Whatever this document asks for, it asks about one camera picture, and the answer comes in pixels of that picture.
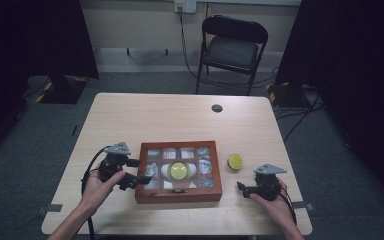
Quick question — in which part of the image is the hand-held gripper black cable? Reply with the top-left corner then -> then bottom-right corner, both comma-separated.
80,145 -> 112,240
277,190 -> 298,226

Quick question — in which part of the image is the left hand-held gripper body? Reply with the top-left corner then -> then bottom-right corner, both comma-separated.
98,141 -> 132,183

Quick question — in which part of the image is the dark curtain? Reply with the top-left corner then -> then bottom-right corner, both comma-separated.
274,0 -> 384,204
0,0 -> 100,168

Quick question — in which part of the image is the wooden box with glass lid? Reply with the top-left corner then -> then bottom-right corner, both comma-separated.
134,140 -> 223,205

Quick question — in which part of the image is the person's left hand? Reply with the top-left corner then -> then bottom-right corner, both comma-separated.
79,169 -> 127,214

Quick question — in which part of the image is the white wall socket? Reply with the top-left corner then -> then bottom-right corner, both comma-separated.
174,0 -> 198,15

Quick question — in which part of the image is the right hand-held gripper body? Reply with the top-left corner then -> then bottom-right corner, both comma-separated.
253,163 -> 288,202

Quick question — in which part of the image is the black folding chair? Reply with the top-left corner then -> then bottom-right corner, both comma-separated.
195,14 -> 269,96

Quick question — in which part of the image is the grey tape strip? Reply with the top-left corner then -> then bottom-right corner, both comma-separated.
36,203 -> 64,215
291,200 -> 315,211

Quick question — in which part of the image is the person's right hand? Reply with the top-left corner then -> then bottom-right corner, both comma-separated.
249,178 -> 296,225

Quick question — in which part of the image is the left hand-held gripper black cable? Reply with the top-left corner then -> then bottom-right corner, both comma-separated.
80,145 -> 112,240

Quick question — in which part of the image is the bundle of black floor cables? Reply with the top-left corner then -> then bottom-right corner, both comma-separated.
274,89 -> 325,142

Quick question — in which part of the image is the group of silvery wrapped packets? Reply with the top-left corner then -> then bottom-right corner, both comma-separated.
144,147 -> 215,190

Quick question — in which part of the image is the right hand-held gripper black cable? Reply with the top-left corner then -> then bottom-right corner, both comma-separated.
277,190 -> 298,226

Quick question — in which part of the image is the black stand base plate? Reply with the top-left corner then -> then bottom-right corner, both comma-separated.
35,74 -> 90,105
265,81 -> 310,109

